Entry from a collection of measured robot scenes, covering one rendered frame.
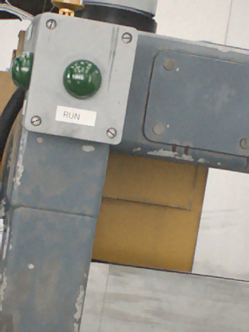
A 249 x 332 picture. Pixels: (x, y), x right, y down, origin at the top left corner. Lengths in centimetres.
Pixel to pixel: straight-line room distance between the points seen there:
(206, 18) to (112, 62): 543
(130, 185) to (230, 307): 17
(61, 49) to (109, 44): 4
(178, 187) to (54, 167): 30
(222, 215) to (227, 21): 132
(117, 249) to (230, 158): 32
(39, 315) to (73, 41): 23
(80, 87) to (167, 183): 35
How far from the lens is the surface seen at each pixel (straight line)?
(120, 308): 91
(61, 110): 67
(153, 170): 98
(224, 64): 75
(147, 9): 86
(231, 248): 621
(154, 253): 104
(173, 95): 74
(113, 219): 103
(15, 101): 73
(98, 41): 68
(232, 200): 617
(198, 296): 92
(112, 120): 68
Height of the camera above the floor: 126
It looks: 3 degrees down
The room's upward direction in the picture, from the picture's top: 9 degrees clockwise
